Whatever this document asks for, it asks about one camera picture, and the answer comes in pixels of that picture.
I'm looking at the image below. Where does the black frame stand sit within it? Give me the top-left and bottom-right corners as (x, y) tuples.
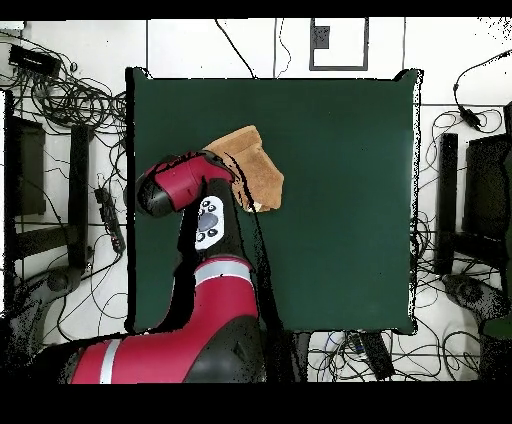
(3, 90), (47, 261)

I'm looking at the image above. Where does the tan terry towel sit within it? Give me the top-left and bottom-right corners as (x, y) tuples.
(203, 124), (286, 214)

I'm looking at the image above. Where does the thin black cable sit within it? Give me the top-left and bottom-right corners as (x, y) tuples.
(273, 17), (292, 79)

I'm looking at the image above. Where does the black tripod base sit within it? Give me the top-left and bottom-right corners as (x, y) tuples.
(7, 265), (85, 361)
(441, 272), (511, 321)

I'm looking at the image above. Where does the black electronics box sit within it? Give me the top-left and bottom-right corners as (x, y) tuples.
(8, 43), (62, 78)

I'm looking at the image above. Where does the black power strip with plugs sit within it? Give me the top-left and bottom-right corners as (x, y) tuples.
(347, 330), (396, 381)

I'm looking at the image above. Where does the thick black cable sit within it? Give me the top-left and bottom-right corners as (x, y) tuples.
(214, 18), (257, 79)

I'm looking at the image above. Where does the black power adapter with cable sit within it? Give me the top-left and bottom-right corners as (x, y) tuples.
(452, 48), (512, 132)

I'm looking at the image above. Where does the black cabinet box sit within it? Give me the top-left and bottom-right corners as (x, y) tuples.
(461, 133), (512, 241)

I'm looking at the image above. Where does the black upright post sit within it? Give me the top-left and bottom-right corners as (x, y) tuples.
(67, 124), (91, 269)
(434, 132), (460, 276)

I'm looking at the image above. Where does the tangled black cable bundle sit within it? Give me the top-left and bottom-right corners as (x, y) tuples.
(0, 31), (129, 137)

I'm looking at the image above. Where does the dark green table cloth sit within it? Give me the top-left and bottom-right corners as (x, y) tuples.
(125, 66), (424, 335)

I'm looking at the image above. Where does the grey square floor frame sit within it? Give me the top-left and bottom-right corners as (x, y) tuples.
(308, 17), (370, 72)

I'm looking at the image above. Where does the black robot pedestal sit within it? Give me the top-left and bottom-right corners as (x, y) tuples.
(277, 330), (311, 383)

